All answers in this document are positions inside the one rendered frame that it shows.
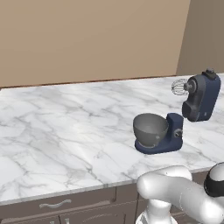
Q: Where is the brown narrow drawer front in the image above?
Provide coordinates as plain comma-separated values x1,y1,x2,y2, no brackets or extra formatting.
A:
115,183,139,205

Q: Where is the navy stand mixer head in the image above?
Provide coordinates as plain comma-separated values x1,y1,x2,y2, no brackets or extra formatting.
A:
181,67,221,123

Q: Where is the grey mixer bowl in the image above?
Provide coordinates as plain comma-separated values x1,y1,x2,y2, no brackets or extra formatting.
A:
132,113,170,148

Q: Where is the silver curved drawer handle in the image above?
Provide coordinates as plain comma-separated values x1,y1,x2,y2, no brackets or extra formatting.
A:
38,199,73,210

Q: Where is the navy stand mixer base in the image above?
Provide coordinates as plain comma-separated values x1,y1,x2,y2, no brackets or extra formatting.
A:
134,112,185,155

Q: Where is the brown cupboard door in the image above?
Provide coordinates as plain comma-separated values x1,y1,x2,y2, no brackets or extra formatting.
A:
59,203,137,224

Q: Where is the wire whisk attachment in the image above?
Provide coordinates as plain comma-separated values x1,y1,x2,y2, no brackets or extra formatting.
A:
171,78,188,96

